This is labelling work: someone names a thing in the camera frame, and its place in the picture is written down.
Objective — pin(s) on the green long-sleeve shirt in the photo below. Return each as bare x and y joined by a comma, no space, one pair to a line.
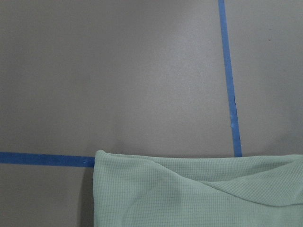
143,191

